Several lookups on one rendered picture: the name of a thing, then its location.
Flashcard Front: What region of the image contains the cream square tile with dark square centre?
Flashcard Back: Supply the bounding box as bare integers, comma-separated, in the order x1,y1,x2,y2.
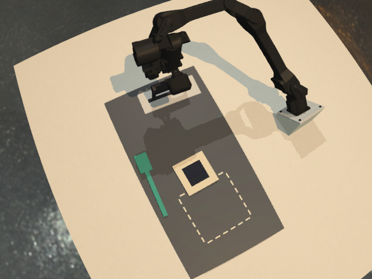
172,151,218,196

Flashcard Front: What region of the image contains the green trowel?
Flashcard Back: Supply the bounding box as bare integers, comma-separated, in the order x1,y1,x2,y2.
134,152,168,217

